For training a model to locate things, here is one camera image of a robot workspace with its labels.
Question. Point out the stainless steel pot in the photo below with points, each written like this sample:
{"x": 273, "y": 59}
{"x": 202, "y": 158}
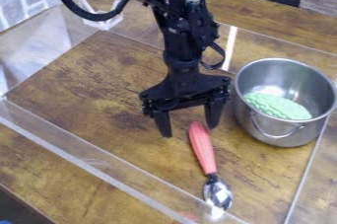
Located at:
{"x": 291, "y": 80}

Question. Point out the pink handled metal spoon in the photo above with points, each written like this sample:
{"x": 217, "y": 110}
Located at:
{"x": 217, "y": 193}

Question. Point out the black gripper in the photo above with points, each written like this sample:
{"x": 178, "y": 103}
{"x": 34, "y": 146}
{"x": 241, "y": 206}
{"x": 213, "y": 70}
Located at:
{"x": 185, "y": 88}

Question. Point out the clear acrylic enclosure wall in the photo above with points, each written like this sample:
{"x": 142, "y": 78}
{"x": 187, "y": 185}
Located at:
{"x": 83, "y": 157}

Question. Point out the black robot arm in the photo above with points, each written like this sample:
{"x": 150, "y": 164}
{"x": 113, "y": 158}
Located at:
{"x": 189, "y": 32}

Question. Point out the green knitted toy vegetable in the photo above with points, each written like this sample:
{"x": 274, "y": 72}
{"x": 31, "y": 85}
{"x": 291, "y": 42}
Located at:
{"x": 277, "y": 106}

